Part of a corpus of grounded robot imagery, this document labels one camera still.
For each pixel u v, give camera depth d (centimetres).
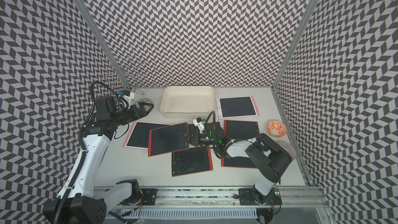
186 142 76
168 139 80
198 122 78
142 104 66
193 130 78
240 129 96
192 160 83
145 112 65
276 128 94
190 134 74
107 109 55
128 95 68
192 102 112
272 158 46
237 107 107
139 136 94
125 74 84
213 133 70
